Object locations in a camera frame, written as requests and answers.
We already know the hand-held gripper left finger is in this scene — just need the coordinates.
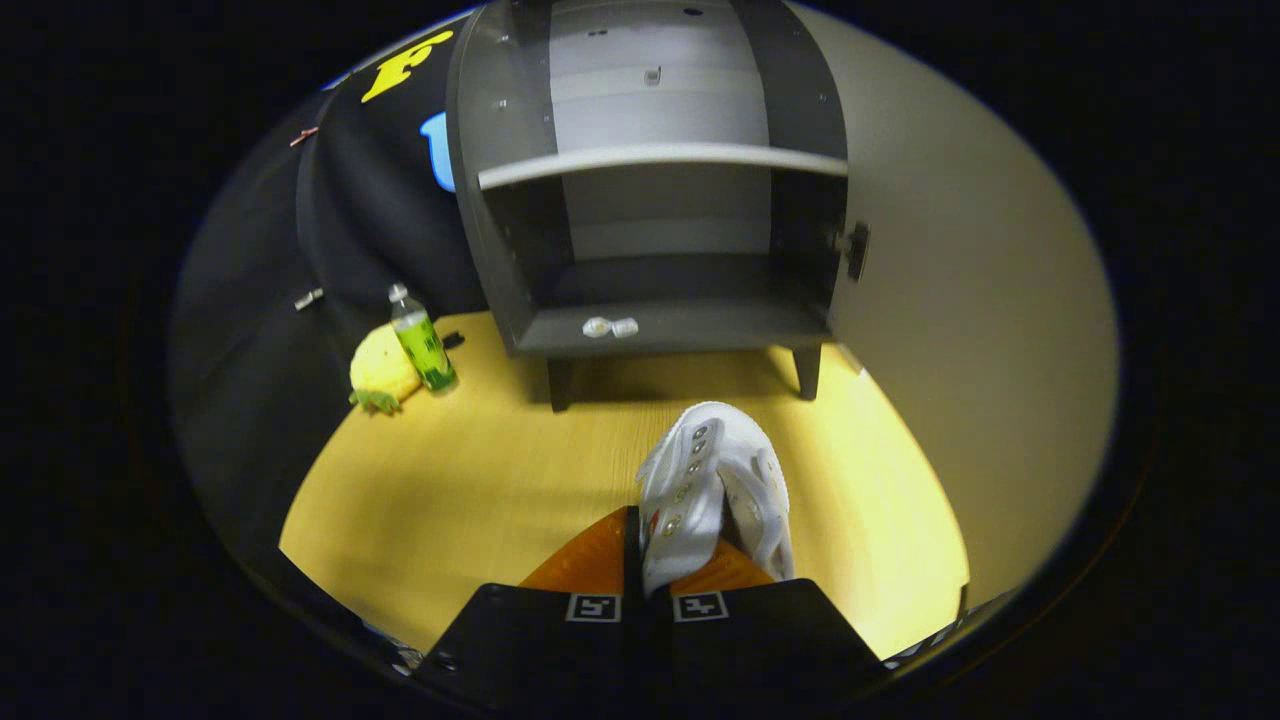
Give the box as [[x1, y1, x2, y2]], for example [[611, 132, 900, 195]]
[[415, 505, 647, 706]]

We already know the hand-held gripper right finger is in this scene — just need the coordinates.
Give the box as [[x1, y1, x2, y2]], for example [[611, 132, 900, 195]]
[[645, 538, 886, 703]]

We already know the white shoe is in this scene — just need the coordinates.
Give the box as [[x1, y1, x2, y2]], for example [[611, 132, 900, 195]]
[[636, 401, 796, 598]]

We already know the grey shoe cabinet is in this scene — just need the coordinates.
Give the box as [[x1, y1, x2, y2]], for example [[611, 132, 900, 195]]
[[445, 0, 851, 413]]

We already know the beige shoe cabinet door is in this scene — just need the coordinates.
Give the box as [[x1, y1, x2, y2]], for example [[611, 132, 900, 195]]
[[790, 0, 1121, 661]]

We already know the green drink bottle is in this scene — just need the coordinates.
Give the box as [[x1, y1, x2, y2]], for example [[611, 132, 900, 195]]
[[387, 283, 460, 394]]

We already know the yellow plush toy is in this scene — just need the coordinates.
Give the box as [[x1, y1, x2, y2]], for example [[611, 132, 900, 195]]
[[348, 323, 423, 414]]

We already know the black backdrop cloth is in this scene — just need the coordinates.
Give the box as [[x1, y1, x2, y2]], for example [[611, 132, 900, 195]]
[[170, 25, 501, 621]]

